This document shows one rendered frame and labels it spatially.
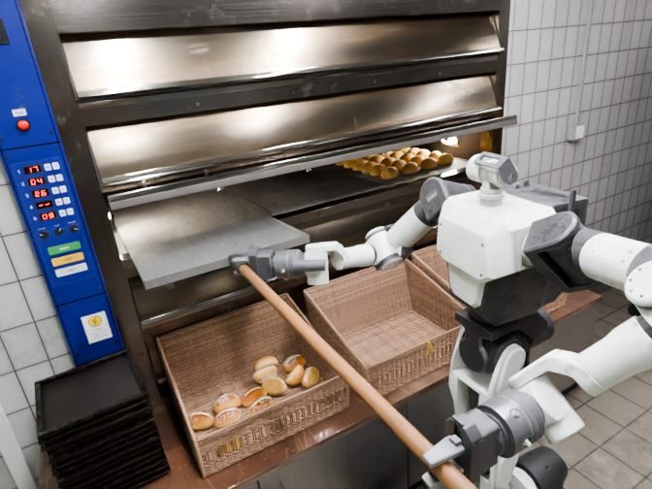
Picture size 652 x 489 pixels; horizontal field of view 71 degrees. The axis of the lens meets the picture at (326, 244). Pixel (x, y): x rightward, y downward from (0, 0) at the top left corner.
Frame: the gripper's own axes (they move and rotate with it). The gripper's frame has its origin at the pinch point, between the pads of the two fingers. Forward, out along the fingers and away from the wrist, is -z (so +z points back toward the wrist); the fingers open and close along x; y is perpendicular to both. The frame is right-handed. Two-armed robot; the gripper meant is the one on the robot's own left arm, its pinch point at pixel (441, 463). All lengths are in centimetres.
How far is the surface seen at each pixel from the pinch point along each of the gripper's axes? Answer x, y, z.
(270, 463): 61, 69, -8
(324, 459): 71, 68, 11
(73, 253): -6, 120, -45
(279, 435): 59, 76, -1
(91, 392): 30, 95, -50
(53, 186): -28, 120, -44
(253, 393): 56, 96, -2
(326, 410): 58, 76, 17
